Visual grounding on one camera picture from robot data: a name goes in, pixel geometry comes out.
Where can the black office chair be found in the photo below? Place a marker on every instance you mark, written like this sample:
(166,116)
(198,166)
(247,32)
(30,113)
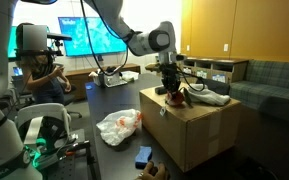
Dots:
(216,86)

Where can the blue sponge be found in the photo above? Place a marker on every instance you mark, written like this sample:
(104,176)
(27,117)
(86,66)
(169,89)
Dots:
(143,157)

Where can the white plastic bag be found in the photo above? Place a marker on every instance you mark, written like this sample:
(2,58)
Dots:
(117,126)

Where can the black rectangular case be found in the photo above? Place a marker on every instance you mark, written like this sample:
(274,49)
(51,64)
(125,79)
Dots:
(160,90)

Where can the red turnip plushie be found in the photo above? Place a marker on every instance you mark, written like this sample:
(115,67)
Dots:
(176,99)

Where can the wall monitor screen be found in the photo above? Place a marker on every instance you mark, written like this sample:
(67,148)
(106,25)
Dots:
(89,36)

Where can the brown moose plushie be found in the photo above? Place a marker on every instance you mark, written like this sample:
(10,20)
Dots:
(154,172)

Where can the large cardboard box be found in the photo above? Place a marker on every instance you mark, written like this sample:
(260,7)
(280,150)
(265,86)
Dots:
(193,134)

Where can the seated person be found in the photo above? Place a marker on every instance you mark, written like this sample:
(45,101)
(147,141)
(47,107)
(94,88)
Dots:
(41,77)

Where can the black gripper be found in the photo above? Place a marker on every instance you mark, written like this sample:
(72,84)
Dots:
(170,77)

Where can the black camera on stand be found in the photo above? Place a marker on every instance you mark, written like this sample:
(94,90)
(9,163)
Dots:
(34,44)

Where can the wooden low cabinet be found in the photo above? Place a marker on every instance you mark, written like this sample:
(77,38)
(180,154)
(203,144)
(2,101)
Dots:
(222,70)

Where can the green plaid sofa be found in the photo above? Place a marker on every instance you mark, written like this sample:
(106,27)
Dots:
(265,88)

